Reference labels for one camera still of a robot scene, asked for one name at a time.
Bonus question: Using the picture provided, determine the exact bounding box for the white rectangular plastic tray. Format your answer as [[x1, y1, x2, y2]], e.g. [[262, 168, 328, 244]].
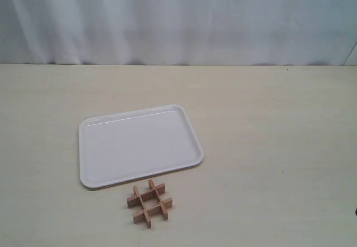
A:
[[78, 104, 204, 189]]

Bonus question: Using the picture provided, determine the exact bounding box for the white curtain backdrop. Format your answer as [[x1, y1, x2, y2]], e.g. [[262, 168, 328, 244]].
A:
[[1, 0, 356, 65]]

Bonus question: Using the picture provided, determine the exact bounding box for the notched wooden stick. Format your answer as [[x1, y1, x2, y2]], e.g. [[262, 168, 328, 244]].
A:
[[127, 183, 166, 208], [133, 186, 152, 229], [135, 197, 173, 219], [148, 179, 168, 220]]

